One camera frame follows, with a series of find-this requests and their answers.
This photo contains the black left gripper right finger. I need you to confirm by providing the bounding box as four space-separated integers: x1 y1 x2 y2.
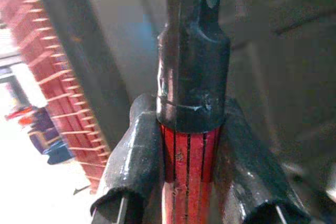
214 97 314 224

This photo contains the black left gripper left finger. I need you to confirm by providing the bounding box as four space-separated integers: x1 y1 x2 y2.
90 94 165 224

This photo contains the green dustpan with red handle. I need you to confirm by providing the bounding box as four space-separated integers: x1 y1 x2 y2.
156 0 232 224

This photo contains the grey metal shelf rack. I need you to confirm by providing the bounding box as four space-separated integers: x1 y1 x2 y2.
27 0 148 151

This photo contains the pink plastic basket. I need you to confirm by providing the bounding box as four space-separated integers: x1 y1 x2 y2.
0 0 111 195

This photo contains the grey steel cabinet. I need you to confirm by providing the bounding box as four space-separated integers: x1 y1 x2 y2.
78 0 336 209

